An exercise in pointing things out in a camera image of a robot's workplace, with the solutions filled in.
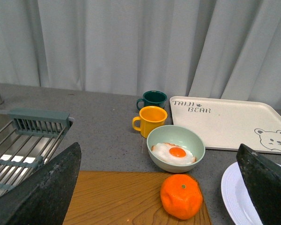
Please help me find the grey curtain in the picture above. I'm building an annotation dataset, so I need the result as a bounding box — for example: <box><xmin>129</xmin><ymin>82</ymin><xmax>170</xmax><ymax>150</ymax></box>
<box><xmin>0</xmin><ymin>0</ymin><xmax>281</xmax><ymax>109</ymax></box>

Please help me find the fake fried egg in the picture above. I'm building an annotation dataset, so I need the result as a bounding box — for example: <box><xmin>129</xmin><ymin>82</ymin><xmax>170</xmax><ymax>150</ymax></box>
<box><xmin>151</xmin><ymin>142</ymin><xmax>197</xmax><ymax>165</ymax></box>

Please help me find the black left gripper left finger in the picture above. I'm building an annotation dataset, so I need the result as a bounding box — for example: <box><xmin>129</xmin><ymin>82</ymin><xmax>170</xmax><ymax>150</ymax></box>
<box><xmin>0</xmin><ymin>142</ymin><xmax>81</xmax><ymax>225</ymax></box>

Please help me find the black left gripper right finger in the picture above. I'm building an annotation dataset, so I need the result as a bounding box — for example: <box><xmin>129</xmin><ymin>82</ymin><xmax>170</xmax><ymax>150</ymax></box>
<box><xmin>236</xmin><ymin>143</ymin><xmax>281</xmax><ymax>225</ymax></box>

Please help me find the white ridged plate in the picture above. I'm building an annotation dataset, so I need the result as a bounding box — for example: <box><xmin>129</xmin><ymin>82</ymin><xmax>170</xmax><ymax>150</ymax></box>
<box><xmin>221</xmin><ymin>161</ymin><xmax>281</xmax><ymax>225</ymax></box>

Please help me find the orange mandarin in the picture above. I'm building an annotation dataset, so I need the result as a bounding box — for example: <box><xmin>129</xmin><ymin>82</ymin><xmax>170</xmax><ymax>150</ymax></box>
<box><xmin>160</xmin><ymin>174</ymin><xmax>203</xmax><ymax>220</ymax></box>

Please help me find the cream bear tray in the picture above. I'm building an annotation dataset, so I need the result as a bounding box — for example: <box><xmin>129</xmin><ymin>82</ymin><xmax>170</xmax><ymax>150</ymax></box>
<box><xmin>170</xmin><ymin>96</ymin><xmax>281</xmax><ymax>154</ymax></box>

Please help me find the sink drying rack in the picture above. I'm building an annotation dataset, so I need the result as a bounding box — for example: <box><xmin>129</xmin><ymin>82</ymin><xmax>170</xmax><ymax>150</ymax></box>
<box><xmin>0</xmin><ymin>108</ymin><xmax>74</xmax><ymax>196</ymax></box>

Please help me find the yellow enamel mug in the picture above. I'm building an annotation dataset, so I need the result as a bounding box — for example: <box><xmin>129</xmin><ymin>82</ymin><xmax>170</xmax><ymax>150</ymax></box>
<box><xmin>132</xmin><ymin>106</ymin><xmax>168</xmax><ymax>138</ymax></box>

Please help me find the dark green enamel mug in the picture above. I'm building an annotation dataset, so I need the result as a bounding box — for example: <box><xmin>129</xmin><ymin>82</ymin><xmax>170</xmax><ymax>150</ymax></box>
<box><xmin>136</xmin><ymin>90</ymin><xmax>168</xmax><ymax>110</ymax></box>

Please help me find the wooden cutting board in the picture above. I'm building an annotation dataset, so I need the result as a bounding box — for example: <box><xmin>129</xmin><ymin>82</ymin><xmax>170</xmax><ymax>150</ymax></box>
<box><xmin>63</xmin><ymin>171</ymin><xmax>212</xmax><ymax>225</ymax></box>

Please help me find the pale green bowl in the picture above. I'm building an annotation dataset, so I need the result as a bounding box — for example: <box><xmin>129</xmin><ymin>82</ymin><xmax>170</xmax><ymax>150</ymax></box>
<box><xmin>147</xmin><ymin>125</ymin><xmax>206</xmax><ymax>173</ymax></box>

